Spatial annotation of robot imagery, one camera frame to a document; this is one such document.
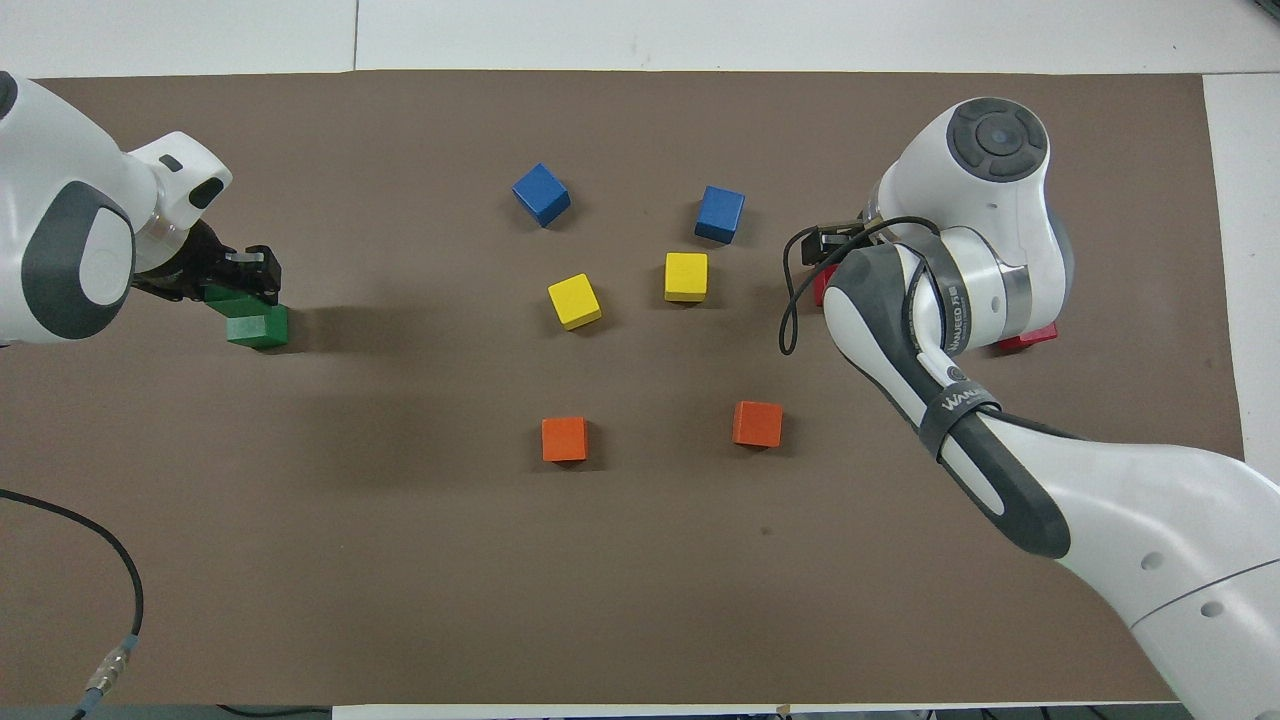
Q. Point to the red wooden block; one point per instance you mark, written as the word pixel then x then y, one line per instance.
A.
pixel 1030 338
pixel 820 285

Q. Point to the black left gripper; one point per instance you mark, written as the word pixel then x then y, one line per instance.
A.
pixel 190 265

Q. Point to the yellow wooden block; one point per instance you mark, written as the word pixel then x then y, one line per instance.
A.
pixel 574 300
pixel 686 275

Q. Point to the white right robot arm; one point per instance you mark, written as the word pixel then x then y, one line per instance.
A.
pixel 990 260

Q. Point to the orange wooden block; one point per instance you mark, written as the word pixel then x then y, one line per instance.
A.
pixel 565 438
pixel 757 422

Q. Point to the brown table mat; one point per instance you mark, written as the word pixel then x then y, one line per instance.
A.
pixel 640 600

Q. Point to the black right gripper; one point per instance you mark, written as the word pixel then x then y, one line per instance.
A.
pixel 852 240

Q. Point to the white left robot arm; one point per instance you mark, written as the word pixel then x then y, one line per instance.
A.
pixel 60 210

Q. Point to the green wooden block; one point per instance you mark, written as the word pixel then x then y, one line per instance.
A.
pixel 260 330
pixel 225 300

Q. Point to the blue wooden block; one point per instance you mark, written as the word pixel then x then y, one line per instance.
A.
pixel 720 212
pixel 541 194

